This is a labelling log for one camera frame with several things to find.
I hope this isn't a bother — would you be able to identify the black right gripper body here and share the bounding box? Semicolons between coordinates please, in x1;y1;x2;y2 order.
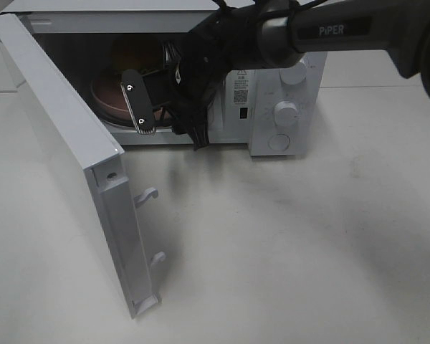
143;35;201;108

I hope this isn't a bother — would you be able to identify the toy burger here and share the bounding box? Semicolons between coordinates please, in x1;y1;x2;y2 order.
110;34;164;72

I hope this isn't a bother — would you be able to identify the pink round plate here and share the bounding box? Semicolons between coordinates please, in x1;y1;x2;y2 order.
90;70;173;120

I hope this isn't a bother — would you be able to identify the round white door release button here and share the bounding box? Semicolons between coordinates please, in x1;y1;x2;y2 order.
268;134;290;152

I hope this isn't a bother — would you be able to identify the white microwave door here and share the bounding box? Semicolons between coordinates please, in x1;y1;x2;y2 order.
0;14;166;317

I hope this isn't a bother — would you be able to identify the white warning label sticker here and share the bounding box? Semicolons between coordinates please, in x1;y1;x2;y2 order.
232;70;251;105

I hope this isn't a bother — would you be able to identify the white microwave oven body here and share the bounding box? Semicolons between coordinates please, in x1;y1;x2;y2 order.
0;1;327;156

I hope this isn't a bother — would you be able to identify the white upper microwave knob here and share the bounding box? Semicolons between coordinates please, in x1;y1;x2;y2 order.
279;57;308;85

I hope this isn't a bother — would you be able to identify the white microwave knob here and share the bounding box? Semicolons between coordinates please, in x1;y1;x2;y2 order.
279;57;308;85
273;101;300;128

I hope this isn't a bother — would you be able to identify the white lower microwave knob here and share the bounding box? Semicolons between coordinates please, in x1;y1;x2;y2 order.
273;101;300;128

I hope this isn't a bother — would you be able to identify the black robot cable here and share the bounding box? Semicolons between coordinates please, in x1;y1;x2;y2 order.
168;0;338;151

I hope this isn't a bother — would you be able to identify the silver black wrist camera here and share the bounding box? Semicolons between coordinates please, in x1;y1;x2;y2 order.
120;69;156;135

